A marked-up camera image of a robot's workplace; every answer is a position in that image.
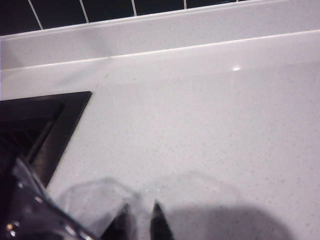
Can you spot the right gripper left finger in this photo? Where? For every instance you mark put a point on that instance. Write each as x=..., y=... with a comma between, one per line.
x=120, y=225

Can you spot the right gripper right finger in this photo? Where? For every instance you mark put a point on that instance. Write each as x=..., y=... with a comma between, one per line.
x=160, y=222

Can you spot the clear glass mug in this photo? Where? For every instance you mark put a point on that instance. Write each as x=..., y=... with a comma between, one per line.
x=37, y=212

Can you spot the black kitchen sink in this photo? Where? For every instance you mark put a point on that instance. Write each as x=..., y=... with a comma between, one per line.
x=65, y=120

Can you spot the dark metal kitchen faucet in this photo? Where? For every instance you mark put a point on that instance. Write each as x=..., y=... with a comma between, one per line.
x=160, y=35

